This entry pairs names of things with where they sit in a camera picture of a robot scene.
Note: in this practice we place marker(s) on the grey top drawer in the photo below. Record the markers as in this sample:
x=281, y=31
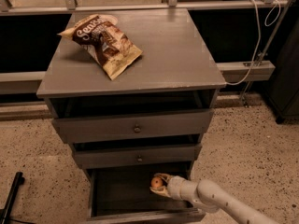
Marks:
x=110, y=128

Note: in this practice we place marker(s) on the brown beige chip bag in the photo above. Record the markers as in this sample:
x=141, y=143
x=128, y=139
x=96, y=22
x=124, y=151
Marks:
x=105, y=42

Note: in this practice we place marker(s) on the orange fruit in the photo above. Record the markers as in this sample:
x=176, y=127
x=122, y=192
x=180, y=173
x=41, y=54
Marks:
x=156, y=182

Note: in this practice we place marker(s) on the grey middle drawer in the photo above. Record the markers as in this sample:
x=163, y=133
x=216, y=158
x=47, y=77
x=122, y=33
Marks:
x=118, y=157

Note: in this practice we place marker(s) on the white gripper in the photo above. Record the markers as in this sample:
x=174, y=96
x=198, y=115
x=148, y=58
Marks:
x=176, y=187

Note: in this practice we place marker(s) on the metal railing frame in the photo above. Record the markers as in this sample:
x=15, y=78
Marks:
x=124, y=6

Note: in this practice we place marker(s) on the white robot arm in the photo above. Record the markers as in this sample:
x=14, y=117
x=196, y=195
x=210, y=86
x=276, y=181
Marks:
x=207, y=196

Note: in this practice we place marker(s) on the grey open bottom drawer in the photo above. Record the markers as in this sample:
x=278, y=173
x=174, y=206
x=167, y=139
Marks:
x=122, y=195

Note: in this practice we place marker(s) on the black stand leg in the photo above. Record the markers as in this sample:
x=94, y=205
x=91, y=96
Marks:
x=5, y=212

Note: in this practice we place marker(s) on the grey wooden drawer cabinet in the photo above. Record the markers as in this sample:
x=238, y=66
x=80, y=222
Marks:
x=174, y=73

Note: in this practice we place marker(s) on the dark cabinet at right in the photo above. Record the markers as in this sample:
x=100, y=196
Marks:
x=282, y=89

